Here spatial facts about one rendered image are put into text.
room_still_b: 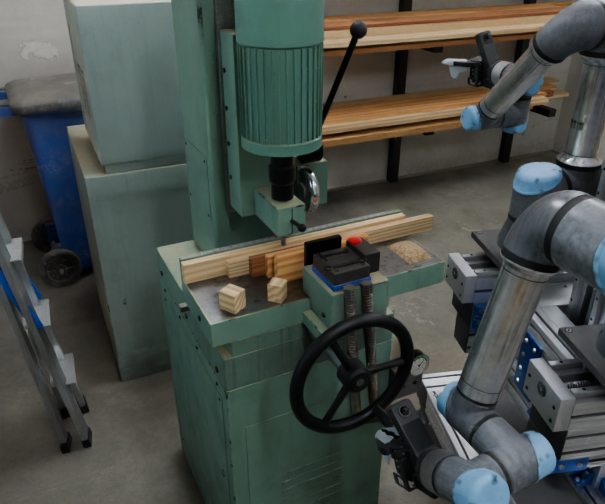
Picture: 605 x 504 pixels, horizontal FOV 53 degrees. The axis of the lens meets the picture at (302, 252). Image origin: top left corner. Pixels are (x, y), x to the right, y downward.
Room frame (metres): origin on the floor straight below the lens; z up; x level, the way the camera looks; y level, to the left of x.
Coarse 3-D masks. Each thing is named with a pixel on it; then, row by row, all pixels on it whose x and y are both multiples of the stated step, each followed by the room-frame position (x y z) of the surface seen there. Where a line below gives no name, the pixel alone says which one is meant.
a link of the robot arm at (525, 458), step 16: (480, 432) 0.77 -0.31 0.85; (496, 432) 0.76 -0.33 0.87; (512, 432) 0.75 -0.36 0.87; (528, 432) 0.76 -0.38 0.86; (480, 448) 0.75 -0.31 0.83; (496, 448) 0.73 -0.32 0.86; (512, 448) 0.72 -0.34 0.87; (528, 448) 0.72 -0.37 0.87; (544, 448) 0.72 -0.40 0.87; (512, 464) 0.69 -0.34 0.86; (528, 464) 0.69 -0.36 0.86; (544, 464) 0.70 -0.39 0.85; (512, 480) 0.67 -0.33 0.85; (528, 480) 0.68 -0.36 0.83
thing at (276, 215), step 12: (264, 192) 1.31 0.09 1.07; (264, 204) 1.28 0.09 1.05; (276, 204) 1.24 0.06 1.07; (288, 204) 1.24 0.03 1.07; (300, 204) 1.24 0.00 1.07; (264, 216) 1.28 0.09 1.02; (276, 216) 1.22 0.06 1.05; (288, 216) 1.23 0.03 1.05; (300, 216) 1.24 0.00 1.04; (276, 228) 1.22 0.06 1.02; (288, 228) 1.23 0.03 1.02
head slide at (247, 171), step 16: (224, 32) 1.36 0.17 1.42; (224, 48) 1.37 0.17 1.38; (224, 64) 1.37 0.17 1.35; (224, 80) 1.38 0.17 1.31; (224, 96) 1.38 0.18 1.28; (240, 144) 1.32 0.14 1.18; (240, 160) 1.32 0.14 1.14; (256, 160) 1.34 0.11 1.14; (240, 176) 1.32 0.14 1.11; (256, 176) 1.34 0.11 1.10; (240, 192) 1.32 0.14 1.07; (240, 208) 1.32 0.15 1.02
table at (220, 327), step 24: (408, 240) 1.39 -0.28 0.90; (384, 264) 1.27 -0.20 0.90; (408, 264) 1.27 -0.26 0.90; (432, 264) 1.27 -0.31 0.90; (192, 288) 1.16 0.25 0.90; (216, 288) 1.16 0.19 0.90; (264, 288) 1.16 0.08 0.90; (288, 288) 1.16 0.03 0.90; (408, 288) 1.24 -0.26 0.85; (192, 312) 1.14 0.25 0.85; (216, 312) 1.06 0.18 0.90; (240, 312) 1.06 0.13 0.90; (264, 312) 1.07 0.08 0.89; (288, 312) 1.10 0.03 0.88; (312, 312) 1.11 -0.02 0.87; (216, 336) 1.02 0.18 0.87; (240, 336) 1.05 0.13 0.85
